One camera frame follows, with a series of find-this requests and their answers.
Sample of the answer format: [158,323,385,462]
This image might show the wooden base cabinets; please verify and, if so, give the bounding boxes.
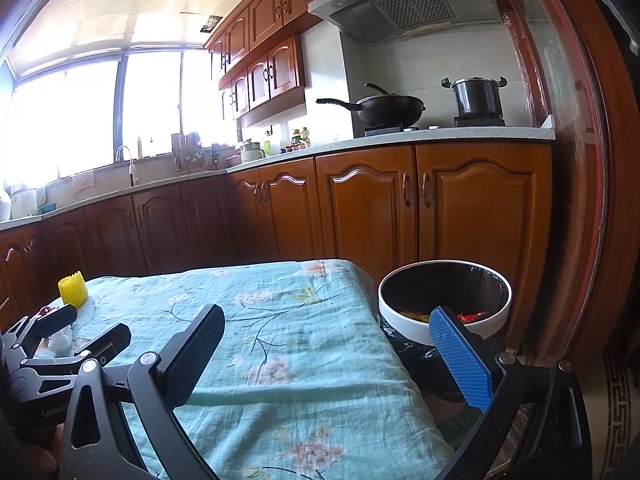
[0,141,553,321]

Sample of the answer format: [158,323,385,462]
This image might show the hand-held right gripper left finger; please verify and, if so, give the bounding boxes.
[59,303,226,480]

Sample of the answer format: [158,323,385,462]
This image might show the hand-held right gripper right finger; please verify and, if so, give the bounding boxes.
[429,305,593,480]

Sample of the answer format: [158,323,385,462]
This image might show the patterned floor rug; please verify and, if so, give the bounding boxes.
[595,345,640,480]

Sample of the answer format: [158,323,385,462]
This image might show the grey kitchen countertop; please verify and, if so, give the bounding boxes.
[0,127,556,231]

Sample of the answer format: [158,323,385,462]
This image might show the black wok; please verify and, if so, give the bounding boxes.
[316,82,427,128]

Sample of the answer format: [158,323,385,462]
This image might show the pale green kettle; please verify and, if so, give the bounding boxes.
[239,139,267,163]

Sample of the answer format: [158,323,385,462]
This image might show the white bin with black liner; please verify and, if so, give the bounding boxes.
[377,260,513,406]

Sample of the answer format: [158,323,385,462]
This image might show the gas stove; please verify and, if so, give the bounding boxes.
[365,115,507,137]

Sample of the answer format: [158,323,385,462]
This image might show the white foam fruit net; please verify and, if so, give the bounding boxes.
[37,327,76,358]

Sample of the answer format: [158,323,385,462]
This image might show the wooden wall cabinets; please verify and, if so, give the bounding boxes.
[205,0,401,128]

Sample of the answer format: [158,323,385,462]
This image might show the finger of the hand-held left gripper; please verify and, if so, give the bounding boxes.
[31,323,132,365]
[15,304,78,356]

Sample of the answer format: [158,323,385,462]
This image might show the kitchen window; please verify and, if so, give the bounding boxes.
[0,50,226,191]

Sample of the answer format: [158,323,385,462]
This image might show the dark steel stockpot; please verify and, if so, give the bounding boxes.
[441,76,507,118]

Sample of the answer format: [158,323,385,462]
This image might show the wooden glass door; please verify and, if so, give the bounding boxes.
[487,0,640,361]

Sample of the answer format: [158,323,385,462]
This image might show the steel range hood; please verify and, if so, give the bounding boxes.
[307,0,503,46]

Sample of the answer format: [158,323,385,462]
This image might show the white electric kettle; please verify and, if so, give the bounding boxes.
[0,187,41,222]

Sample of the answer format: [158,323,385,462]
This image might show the yellow foam fruit net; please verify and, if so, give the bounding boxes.
[58,271,88,307]

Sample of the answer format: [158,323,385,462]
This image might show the teal floral tablecloth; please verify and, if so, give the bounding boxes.
[47,259,456,480]

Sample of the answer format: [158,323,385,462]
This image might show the chrome faucet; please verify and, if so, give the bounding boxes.
[115,145,138,187]

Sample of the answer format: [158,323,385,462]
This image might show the utensil rack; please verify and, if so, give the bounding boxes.
[171,131,206,171]

